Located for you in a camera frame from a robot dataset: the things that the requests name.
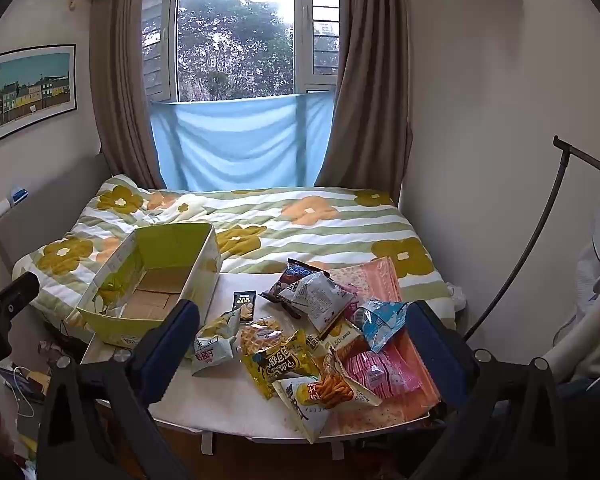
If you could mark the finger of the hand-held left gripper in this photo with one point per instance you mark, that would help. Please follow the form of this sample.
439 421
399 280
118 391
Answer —
15 292

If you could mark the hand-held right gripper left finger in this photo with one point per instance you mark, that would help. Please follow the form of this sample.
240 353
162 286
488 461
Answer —
176 340

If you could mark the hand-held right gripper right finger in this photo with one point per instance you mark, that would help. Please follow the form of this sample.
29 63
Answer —
430 342

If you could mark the blue and white snack packet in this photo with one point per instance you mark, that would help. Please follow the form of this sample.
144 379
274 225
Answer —
380 325

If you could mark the yellow-green cardboard box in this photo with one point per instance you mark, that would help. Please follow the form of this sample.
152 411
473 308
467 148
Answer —
152 290

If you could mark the chiffon cake packet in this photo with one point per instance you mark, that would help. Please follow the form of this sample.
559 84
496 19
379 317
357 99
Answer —
342 337

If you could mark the crumpled white tissue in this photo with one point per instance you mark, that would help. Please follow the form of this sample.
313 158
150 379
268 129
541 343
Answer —
457 297

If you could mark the dark tablet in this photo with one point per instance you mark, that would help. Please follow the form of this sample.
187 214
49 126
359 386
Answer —
25 385

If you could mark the pink striped snack packet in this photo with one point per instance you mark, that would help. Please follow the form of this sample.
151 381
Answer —
380 372

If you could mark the small dark green biscuit packet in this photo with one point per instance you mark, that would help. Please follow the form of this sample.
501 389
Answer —
245 305

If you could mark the pink strawberry snack packet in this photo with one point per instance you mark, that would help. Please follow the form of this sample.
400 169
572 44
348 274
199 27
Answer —
353 308

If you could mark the waffle in clear wrapper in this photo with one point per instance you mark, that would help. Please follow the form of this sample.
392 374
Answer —
260 334

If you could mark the pile of snack packets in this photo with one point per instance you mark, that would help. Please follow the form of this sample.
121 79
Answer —
375 275

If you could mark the small blue object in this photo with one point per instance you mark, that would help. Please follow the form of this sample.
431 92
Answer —
19 195

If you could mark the grey headboard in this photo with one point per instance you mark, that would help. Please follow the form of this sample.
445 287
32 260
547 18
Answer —
55 200

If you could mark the orange sticks snack packet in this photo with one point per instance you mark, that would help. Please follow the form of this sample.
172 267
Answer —
336 388

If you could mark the yellow and black snack packet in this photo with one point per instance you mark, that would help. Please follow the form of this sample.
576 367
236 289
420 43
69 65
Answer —
280 365

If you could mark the grey and white snack packet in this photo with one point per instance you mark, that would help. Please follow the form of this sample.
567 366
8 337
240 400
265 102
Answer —
320 305

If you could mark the dark blue chip packet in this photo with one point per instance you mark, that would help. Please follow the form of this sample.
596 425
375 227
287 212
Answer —
290 280

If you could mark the white corn snack packet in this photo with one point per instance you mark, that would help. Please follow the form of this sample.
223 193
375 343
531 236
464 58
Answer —
300 407

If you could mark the floral striped blanket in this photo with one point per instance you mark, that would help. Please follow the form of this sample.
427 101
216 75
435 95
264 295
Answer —
300 230

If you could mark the black curved stand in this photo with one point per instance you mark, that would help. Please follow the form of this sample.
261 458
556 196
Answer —
555 200

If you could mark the light blue cloth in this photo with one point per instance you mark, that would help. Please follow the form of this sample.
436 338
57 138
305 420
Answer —
240 140

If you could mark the brown curtain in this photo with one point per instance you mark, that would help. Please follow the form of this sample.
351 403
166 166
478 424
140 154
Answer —
122 85
370 100

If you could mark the window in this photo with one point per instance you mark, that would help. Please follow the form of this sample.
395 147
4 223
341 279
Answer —
235 35

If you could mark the white wall switch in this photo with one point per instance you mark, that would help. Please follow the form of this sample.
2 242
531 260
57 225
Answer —
0 208

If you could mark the framed wall picture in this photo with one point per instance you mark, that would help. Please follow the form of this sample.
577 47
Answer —
32 90

